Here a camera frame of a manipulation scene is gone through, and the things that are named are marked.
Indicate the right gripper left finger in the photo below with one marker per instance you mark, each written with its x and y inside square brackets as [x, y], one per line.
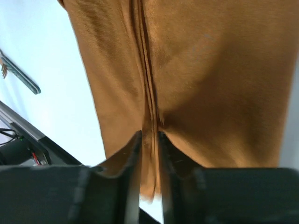
[70, 196]

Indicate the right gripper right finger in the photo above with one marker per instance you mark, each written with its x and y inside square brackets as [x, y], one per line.
[193, 194]

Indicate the orange cloth napkin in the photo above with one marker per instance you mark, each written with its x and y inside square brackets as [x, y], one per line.
[213, 75]

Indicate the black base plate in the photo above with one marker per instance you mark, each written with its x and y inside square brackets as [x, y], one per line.
[53, 151]

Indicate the aluminium front rail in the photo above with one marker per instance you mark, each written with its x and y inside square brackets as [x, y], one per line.
[10, 117]

